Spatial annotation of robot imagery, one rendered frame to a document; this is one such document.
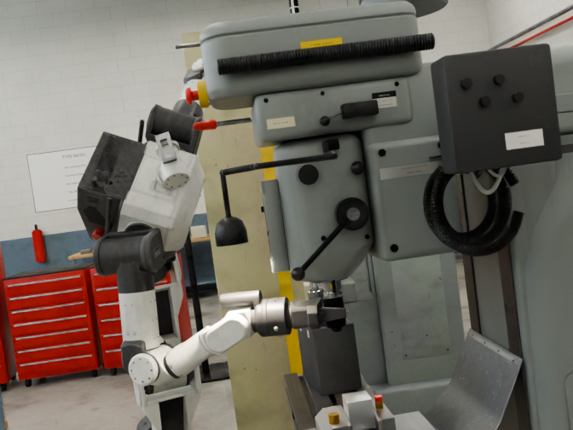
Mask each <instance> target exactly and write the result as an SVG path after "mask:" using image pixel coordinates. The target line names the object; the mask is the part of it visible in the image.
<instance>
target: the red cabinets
mask: <svg viewBox="0 0 573 430"><path fill-rule="evenodd" d="M177 257H178V261H179V264H180V268H181V272H182V280H181V283H182V291H183V298H182V304H181V308H180V311H179V314H178V322H179V328H180V335H181V342H182V343H183V342H185V341H186V340H188V339H190V338H191V337H193V335H192V329H191V322H190V316H189V310H188V299H187V293H186V287H185V281H184V274H183V269H182V258H181V251H177ZM122 343H123V335H122V326H121V317H120V309H119V291H118V283H117V274H116V275H110V276H99V275H98V273H97V272H96V268H95V266H94V263H93V262H91V263H84V264H73V265H67V266H61V267H54V268H48V269H41V270H30V271H23V272H21V273H18V274H15V275H13V276H9V277H7V278H6V275H5V269H4V263H3V253H2V248H1V242H0V384H1V390H2V392H3V391H6V390H7V385H6V383H8V382H9V381H10V380H15V379H16V373H17V372H18V377H19V381H23V380H25V384H26V387H29V386H31V385H32V380H31V379H35V378H41V377H47V376H52V375H64V374H70V373H76V372H82V371H88V370H92V376H93V377H97V370H98V369H99V368H100V367H101V366H105V369H111V374H112V375H116V374H117V368H119V367H123V364H122V356H121V345H122Z"/></svg>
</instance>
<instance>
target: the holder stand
mask: <svg viewBox="0 0 573 430"><path fill-rule="evenodd" d="M345 319H346V318H345ZM298 341H299V347H300V354H301V360H302V366H303V373H304V377H305V378H306V379H307V380H308V381H309V383H310V384H311V385H312V386H313V387H314V388H315V389H316V390H317V391H318V392H319V393H320V394H321V395H322V396H326V395H330V394H334V393H338V392H346V391H350V390H355V389H359V388H362V380H361V374H360V367H359V361H358V354H357V347H356V335H355V328H354V323H353V322H351V321H349V320H348V319H346V325H345V326H343V328H342V331H339V332H333V331H332V330H331V329H330V328H327V325H326V322H324V323H323V324H322V326H321V328H318V329H310V328H298Z"/></svg>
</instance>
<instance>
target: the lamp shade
mask: <svg viewBox="0 0 573 430"><path fill-rule="evenodd" d="M215 239H216V245H217V247H226V246H233V245H238V244H242V243H246V242H248V237H247V231H246V227H245V225H244V223H243V221H242V220H241V219H239V218H237V217H233V216H230V217H224V218H222V219H221V220H220V221H219V222H218V223H217V226H216V230H215Z"/></svg>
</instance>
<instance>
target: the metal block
mask: <svg viewBox="0 0 573 430"><path fill-rule="evenodd" d="M342 399H343V406H344V412H345V414H346V415H347V417H348V419H349V420H350V423H351V425H352V428H353V430H364V429H369V428H374V427H376V426H375V420H374V413H373V400H372V399H371V397H370V396H369V395H368V393H367V392H366V391H360V392H351V393H346V394H342Z"/></svg>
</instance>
